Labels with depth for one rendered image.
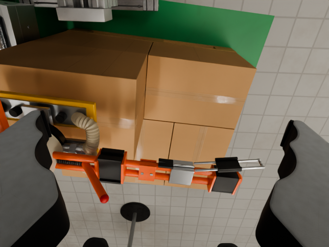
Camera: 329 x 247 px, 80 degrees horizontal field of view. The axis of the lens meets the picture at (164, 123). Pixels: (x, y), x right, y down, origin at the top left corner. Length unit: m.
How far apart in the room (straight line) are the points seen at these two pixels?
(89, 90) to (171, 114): 0.60
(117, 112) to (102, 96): 0.08
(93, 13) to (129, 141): 0.49
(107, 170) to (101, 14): 0.45
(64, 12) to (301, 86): 1.83
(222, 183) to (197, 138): 0.74
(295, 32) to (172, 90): 1.09
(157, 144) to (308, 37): 1.38
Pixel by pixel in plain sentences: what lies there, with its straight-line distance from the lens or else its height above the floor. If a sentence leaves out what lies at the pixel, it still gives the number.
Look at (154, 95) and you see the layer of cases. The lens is 1.18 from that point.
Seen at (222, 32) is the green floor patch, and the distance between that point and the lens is 1.68.
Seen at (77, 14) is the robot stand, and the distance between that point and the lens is 0.68.
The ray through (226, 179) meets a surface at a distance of 0.64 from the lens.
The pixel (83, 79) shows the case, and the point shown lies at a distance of 0.79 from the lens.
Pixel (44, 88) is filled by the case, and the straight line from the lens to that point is 0.87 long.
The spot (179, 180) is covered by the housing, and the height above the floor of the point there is 1.20.
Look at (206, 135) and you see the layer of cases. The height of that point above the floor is 0.54.
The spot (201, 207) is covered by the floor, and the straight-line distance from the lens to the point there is 2.84.
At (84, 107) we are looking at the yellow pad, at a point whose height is 1.07.
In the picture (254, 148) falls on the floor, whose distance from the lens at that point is 2.26.
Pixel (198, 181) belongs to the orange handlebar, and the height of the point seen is 1.19.
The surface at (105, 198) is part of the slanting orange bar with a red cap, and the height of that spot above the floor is 1.30.
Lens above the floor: 1.62
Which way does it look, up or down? 58 degrees down
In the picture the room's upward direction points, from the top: 177 degrees counter-clockwise
